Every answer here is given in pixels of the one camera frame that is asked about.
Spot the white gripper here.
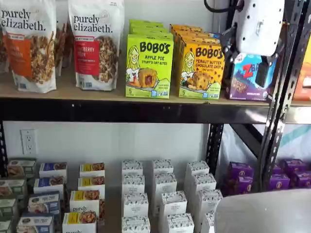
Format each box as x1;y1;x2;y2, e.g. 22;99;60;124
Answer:
219;0;285;87

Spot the wooden shelf board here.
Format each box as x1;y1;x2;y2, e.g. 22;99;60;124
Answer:
0;69;311;107

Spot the white wall outlet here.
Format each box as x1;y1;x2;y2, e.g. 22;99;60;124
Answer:
19;129;38;155

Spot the white granola pouch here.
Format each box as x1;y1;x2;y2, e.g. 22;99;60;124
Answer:
0;30;11;75
54;20;74;77

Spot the blue white granola box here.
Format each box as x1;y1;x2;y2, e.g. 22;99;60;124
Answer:
38;162;68;179
33;176;65;195
27;191;61;216
16;213;55;233

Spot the black metal shelf rack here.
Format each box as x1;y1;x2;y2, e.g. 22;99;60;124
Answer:
0;0;311;195

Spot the orange brown snack box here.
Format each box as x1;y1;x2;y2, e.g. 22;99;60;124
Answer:
292;65;311;101

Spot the granola bag red label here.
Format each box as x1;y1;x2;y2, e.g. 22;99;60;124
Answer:
68;0;122;92

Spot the green Bobo's apple pie box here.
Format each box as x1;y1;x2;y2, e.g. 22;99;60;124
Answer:
130;24;169;31
125;33;174;99
131;28;173;36
129;19;164;26

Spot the purple snack box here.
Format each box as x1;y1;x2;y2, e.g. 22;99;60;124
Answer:
279;158;308;174
290;170;311;189
268;165;283;176
232;176;254;195
268;173;291;191
226;161;255;181

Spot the purple blue Zbar box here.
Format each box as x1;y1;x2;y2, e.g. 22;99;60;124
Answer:
224;52;276;101

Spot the granola bag orange label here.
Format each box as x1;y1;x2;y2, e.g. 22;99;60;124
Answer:
0;0;57;94

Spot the orange Bobo's peanut butter box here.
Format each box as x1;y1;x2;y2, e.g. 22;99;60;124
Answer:
176;34;221;44
169;23;203;32
179;39;225;100
173;29;207;38

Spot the white patterned box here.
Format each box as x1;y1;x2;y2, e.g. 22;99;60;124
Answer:
190;173;217;209
185;160;210;192
166;213;195;233
154;172;178;210
201;212;216;233
122;192;150;218
121;174;146;195
152;159;174;175
196;189;224;219
121;216;151;233
121;160;144;176
158;190;188;219

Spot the yellow white granola box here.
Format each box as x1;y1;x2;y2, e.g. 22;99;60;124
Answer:
79;162;106;179
62;211;98;233
77;176;106;194
69;189;106;216

